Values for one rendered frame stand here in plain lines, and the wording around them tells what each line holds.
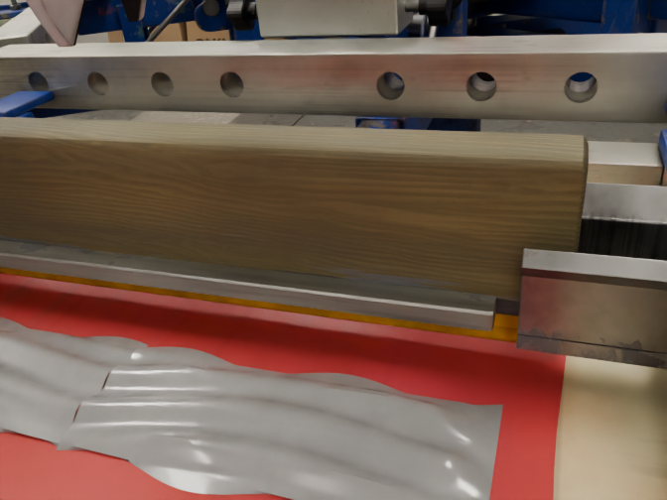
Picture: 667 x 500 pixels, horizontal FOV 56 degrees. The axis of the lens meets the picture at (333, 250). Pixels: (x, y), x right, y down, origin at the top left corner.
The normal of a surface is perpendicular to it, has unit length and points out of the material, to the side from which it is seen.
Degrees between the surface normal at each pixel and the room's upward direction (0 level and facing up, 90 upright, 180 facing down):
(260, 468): 36
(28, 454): 0
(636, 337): 90
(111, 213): 90
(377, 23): 90
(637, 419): 0
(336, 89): 90
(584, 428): 0
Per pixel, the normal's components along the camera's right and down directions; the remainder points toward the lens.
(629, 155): -0.09, -0.85
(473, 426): 0.22, -0.88
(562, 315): -0.32, 0.51
